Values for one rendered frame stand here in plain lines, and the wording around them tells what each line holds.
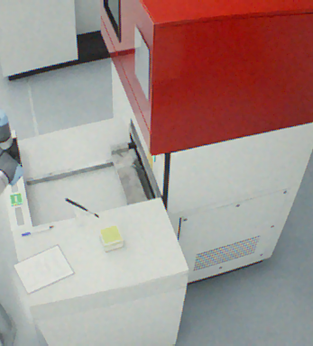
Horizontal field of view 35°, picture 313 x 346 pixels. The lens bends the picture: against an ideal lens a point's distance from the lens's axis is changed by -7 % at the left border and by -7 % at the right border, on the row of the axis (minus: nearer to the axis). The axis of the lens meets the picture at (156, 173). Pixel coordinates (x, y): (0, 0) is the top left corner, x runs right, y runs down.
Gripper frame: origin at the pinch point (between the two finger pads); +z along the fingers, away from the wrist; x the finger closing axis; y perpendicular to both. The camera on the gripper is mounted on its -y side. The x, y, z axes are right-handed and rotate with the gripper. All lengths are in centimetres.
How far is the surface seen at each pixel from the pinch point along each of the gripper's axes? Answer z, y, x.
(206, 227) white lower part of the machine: 46, 81, -15
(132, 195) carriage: 23, 49, -5
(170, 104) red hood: -37, 60, -15
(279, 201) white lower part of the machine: 42, 119, -15
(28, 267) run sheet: 13.8, 0.1, -33.2
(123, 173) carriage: 23, 49, 7
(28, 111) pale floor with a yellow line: 110, 12, 152
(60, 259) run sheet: 13.8, 13.5, -32.6
